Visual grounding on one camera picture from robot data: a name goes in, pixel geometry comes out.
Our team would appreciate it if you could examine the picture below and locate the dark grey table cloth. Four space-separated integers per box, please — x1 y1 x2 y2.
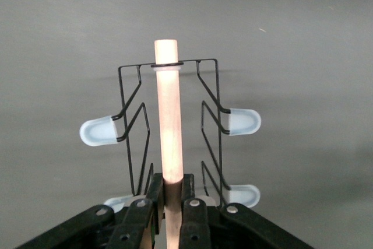
0 0 373 249

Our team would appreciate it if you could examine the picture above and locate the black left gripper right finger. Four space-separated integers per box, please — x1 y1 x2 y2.
179 173 315 249

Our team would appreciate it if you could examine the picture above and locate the black wire cup holder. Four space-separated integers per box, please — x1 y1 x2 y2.
79 38 262 249

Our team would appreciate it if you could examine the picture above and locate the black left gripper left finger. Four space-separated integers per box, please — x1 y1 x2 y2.
17 172 166 249

